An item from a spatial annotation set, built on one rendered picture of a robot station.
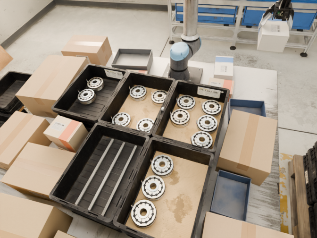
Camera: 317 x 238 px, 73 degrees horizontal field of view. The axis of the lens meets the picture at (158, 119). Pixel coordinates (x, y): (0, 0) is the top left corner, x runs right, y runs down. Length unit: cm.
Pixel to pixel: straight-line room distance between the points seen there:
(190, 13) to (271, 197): 106
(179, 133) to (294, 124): 149
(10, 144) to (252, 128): 125
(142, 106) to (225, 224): 74
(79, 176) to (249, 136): 84
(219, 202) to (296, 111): 162
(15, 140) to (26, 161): 17
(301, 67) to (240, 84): 154
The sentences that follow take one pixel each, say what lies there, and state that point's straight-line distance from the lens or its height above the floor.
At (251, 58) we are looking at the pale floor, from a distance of 300.
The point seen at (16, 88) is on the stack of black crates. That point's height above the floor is 49.
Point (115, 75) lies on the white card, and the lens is 142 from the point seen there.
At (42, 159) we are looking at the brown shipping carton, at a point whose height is 86.
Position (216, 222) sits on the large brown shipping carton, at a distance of 90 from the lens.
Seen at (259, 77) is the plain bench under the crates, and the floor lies 70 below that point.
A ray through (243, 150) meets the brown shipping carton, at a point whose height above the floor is 86.
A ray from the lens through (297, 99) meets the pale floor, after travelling 265.
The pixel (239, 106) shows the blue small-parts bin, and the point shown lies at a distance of 144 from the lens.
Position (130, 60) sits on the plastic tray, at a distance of 172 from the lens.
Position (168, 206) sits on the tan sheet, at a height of 83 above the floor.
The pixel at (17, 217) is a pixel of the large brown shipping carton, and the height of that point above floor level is 90.
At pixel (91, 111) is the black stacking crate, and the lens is 133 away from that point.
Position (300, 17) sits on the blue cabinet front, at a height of 46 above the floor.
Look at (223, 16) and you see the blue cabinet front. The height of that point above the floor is 42.
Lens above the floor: 177
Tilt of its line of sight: 53 degrees down
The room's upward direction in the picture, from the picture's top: 9 degrees counter-clockwise
